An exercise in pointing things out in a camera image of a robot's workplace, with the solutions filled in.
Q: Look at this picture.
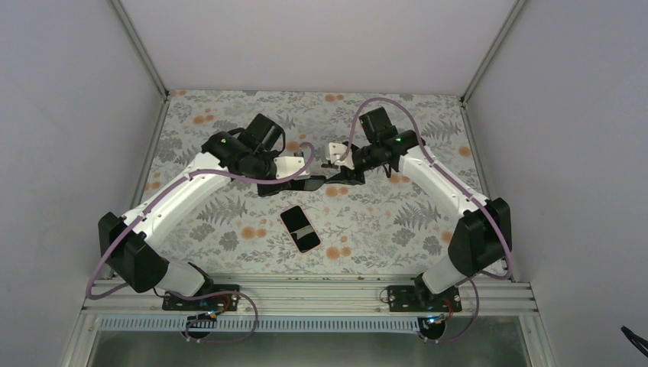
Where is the aluminium frame rail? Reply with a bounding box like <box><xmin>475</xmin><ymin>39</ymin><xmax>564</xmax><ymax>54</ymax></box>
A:
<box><xmin>80</xmin><ymin>275</ymin><xmax>539</xmax><ymax>317</ymax></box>

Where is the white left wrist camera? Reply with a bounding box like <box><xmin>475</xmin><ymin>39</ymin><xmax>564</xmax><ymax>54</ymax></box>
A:
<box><xmin>274</xmin><ymin>156</ymin><xmax>307</xmax><ymax>179</ymax></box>

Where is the black phone case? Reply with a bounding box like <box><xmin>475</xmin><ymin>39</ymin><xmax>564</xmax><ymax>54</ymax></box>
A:
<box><xmin>285</xmin><ymin>175</ymin><xmax>327</xmax><ymax>192</ymax></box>

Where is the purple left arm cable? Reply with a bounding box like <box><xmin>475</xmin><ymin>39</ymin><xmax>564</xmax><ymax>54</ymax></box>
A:
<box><xmin>85</xmin><ymin>141</ymin><xmax>316</xmax><ymax>346</ymax></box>

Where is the perforated cable duct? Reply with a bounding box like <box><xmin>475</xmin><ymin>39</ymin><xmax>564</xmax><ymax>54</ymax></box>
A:
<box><xmin>99</xmin><ymin>315</ymin><xmax>423</xmax><ymax>333</ymax></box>

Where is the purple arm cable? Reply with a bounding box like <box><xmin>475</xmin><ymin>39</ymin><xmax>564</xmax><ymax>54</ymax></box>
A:
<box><xmin>85</xmin><ymin>141</ymin><xmax>316</xmax><ymax>346</ymax></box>
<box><xmin>334</xmin><ymin>97</ymin><xmax>515</xmax><ymax>346</ymax></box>

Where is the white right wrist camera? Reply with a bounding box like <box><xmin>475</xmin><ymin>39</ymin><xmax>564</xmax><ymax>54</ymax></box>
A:
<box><xmin>326</xmin><ymin>142</ymin><xmax>347</xmax><ymax>166</ymax></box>

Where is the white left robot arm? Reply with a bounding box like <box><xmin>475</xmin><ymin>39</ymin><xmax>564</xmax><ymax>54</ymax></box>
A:
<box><xmin>98</xmin><ymin>114</ymin><xmax>287</xmax><ymax>310</ymax></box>

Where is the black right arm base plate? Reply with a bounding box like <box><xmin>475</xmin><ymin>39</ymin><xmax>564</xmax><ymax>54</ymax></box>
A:
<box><xmin>384</xmin><ymin>285</ymin><xmax>462</xmax><ymax>313</ymax></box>

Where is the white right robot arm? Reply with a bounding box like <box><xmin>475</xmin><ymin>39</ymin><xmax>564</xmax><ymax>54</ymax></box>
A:
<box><xmin>325</xmin><ymin>107</ymin><xmax>512</xmax><ymax>311</ymax></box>

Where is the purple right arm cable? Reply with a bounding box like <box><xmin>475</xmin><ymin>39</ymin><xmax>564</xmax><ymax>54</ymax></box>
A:
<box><xmin>334</xmin><ymin>97</ymin><xmax>515</xmax><ymax>346</ymax></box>

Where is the phone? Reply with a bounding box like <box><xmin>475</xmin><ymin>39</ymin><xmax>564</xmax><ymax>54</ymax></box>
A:
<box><xmin>280</xmin><ymin>206</ymin><xmax>322</xmax><ymax>254</ymax></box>

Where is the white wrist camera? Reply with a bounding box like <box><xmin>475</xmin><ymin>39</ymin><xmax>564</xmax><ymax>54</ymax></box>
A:
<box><xmin>326</xmin><ymin>142</ymin><xmax>347</xmax><ymax>166</ymax></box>
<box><xmin>274</xmin><ymin>156</ymin><xmax>307</xmax><ymax>179</ymax></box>

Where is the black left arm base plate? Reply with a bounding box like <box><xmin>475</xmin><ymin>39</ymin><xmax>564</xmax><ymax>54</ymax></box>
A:
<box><xmin>161</xmin><ymin>284</ymin><xmax>240</xmax><ymax>313</ymax></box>

